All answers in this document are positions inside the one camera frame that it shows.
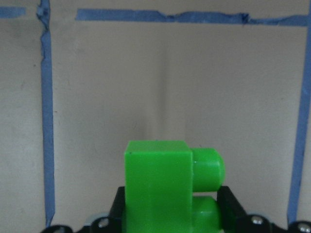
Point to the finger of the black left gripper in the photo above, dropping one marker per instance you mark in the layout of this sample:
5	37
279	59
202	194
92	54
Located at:
118	207
231	211

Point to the green toy block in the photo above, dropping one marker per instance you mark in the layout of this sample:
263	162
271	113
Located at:
167	185

